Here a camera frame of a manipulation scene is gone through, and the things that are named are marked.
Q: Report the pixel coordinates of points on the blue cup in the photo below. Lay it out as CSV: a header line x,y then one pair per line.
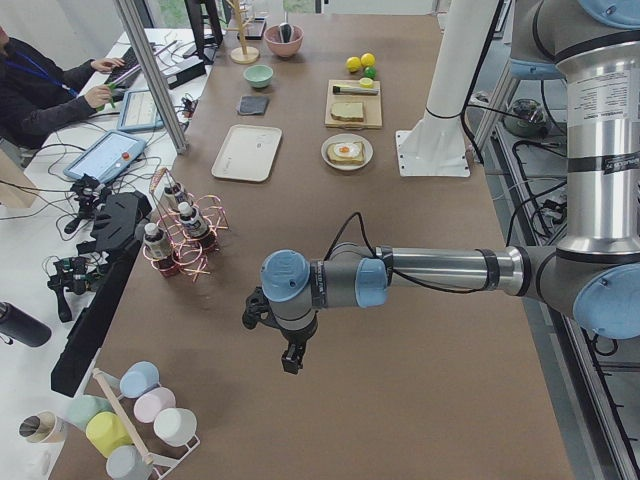
x,y
140,378

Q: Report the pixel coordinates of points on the blue teach pendant far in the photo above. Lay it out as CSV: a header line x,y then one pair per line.
x,y
138,112

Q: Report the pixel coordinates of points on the mint green bowl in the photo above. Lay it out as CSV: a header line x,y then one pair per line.
x,y
258,76

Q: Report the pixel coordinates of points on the blue teach pendant near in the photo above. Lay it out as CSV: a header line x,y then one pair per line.
x,y
108,157

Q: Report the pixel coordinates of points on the black camera stand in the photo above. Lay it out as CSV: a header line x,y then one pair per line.
x,y
117,232

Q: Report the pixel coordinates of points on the paper cup with metal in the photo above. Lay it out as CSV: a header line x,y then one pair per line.
x,y
43,427

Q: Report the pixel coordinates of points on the tea bottle three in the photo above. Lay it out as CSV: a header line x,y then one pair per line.
x,y
175,194

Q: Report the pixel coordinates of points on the yellow lemon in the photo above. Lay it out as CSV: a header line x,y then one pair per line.
x,y
353,64
368,60

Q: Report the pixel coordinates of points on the green cup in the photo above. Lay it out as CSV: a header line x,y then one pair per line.
x,y
84,408

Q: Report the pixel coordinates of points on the bread slice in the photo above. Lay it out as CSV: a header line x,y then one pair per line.
x,y
347,111

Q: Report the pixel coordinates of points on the white cup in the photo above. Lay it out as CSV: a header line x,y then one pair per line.
x,y
175,426

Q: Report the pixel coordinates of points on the wooden mug tree stand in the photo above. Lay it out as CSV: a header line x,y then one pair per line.
x,y
244,54

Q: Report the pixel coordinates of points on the yellow lemon near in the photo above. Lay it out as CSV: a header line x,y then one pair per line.
x,y
353,64

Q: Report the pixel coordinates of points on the yellow cup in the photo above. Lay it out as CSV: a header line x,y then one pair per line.
x,y
106,432

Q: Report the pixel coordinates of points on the grey folded cloth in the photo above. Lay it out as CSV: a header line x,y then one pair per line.
x,y
250,105

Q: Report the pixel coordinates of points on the lemon half slice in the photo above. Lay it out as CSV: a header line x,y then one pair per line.
x,y
366,83

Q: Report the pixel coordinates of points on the green lime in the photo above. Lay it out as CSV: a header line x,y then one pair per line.
x,y
370,72

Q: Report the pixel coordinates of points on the cream rabbit tray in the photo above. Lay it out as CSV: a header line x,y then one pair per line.
x,y
247,153

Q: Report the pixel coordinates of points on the blue teach pendant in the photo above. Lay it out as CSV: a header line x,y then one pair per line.
x,y
138,112
108,157

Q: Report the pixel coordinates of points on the white round plate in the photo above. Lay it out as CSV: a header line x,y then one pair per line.
x,y
347,137

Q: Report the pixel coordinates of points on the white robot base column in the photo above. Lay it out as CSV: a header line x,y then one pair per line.
x,y
436,144

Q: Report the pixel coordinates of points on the tea bottle two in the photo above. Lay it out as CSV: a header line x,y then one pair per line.
x,y
192,221

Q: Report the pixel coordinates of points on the steel ice scoop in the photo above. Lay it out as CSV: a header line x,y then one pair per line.
x,y
285,32

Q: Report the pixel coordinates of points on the tea bottle one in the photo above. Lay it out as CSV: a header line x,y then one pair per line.
x,y
158,245

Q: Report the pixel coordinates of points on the aluminium frame post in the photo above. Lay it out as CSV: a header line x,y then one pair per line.
x,y
156,82

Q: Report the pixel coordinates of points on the black water bottle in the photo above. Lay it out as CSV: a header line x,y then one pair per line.
x,y
17,325

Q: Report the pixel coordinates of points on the copper wire bottle rack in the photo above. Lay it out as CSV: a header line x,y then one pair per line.
x,y
189,256

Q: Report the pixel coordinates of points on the seated person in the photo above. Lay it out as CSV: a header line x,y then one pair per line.
x,y
38,97

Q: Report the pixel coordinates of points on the bamboo cutting board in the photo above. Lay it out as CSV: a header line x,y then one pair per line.
x,y
372,106

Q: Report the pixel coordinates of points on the yellow lemon far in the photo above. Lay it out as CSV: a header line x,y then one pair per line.
x,y
368,60

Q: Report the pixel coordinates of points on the pink cup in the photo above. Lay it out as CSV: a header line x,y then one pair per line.
x,y
150,404

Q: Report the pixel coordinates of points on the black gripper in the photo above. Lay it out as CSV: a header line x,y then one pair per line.
x,y
295,341

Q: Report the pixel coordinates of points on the grey cup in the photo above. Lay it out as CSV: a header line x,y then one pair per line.
x,y
126,463

